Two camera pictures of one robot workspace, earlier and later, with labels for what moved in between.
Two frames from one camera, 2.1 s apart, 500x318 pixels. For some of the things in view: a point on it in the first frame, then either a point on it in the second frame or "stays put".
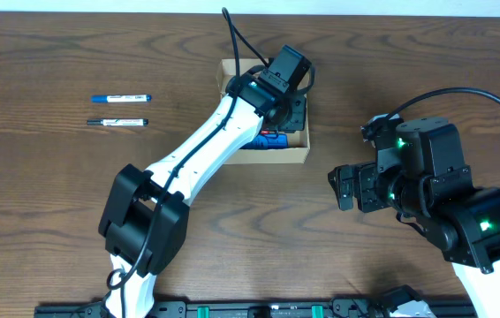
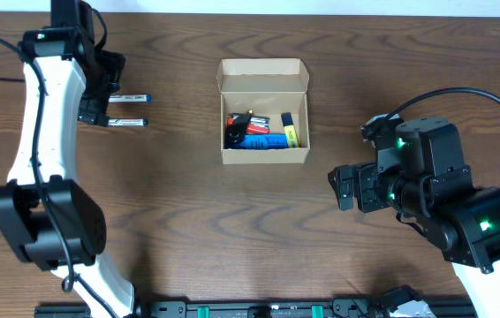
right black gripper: [366, 176] stays put
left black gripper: [296, 124] to [97, 108]
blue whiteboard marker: [121, 98] stays put
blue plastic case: [268, 141] stays put
